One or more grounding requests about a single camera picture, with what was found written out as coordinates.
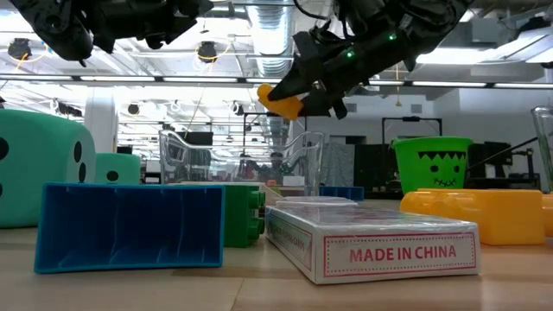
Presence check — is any black ceiling lamp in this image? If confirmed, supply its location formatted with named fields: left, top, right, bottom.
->
left=196, top=41, right=219, bottom=64
left=7, top=37, right=34, bottom=61

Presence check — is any long ceiling light strip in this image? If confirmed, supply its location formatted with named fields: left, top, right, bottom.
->
left=0, top=73, right=553, bottom=90

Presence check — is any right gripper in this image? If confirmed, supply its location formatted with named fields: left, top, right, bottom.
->
left=266, top=25, right=418, bottom=120

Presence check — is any black background stand frame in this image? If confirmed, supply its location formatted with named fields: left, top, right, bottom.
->
left=382, top=116, right=443, bottom=139

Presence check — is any black background cabinet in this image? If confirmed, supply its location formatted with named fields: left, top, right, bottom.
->
left=353, top=144, right=395, bottom=194

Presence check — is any blue arched toy brick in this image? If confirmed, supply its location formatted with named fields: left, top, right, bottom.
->
left=33, top=181, right=226, bottom=275

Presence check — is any card deck red emblem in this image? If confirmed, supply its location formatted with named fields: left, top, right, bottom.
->
left=264, top=202, right=482, bottom=286

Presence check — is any corrugated silver duct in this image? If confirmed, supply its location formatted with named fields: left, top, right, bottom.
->
left=248, top=0, right=299, bottom=79

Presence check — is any white room pillar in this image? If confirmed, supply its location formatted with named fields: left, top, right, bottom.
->
left=83, top=92, right=119, bottom=156

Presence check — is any yellow wedge toy brick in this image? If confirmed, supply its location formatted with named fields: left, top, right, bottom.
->
left=542, top=193, right=553, bottom=238

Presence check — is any clear plastic bin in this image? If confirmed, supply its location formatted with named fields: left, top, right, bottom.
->
left=530, top=105, right=553, bottom=194
left=158, top=129, right=326, bottom=198

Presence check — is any small dark green brick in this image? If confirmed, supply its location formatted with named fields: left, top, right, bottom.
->
left=222, top=184, right=267, bottom=249

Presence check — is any yellow stepped toy brick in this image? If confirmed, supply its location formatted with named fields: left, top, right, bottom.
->
left=256, top=83, right=304, bottom=122

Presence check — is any large yellow notched brick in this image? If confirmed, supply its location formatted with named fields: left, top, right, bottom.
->
left=398, top=187, right=546, bottom=246

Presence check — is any grey fabric cover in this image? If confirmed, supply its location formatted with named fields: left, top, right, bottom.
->
left=321, top=142, right=359, bottom=187

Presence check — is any long blue toy brick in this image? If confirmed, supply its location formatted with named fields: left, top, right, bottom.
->
left=318, top=185, right=365, bottom=202

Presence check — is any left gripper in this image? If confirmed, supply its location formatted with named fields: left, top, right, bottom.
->
left=92, top=0, right=215, bottom=52

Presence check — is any person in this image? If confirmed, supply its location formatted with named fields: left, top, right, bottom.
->
left=266, top=150, right=289, bottom=182

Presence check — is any green monster face bucket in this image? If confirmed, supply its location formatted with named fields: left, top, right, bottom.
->
left=391, top=136, right=474, bottom=196

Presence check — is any teal foam die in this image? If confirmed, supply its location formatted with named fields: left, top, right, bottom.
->
left=93, top=152, right=143, bottom=186
left=0, top=107, right=97, bottom=229

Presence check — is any dark background equipment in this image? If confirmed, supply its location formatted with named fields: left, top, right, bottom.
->
left=466, top=136, right=542, bottom=191

